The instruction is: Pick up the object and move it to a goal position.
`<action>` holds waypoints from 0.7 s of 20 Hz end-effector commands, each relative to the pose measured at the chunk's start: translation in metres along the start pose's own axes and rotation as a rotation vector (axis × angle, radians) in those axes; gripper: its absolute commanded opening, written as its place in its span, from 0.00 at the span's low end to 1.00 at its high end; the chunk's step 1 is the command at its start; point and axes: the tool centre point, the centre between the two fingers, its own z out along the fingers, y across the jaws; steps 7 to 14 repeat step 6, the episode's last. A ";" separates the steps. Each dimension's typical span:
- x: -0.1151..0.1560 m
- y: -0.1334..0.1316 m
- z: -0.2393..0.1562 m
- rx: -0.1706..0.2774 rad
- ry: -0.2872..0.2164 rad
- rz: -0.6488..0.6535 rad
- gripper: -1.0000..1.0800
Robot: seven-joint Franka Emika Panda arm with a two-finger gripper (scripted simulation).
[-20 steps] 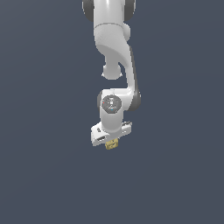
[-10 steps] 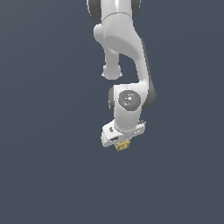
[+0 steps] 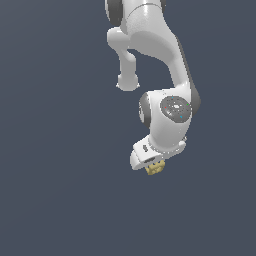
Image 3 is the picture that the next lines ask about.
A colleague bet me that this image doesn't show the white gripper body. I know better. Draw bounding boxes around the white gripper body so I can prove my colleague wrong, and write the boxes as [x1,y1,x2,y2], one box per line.
[129,137,188,172]

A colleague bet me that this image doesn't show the small yellow lumpy object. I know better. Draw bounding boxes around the small yellow lumpy object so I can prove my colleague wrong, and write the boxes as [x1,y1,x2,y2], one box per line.
[145,160,166,177]

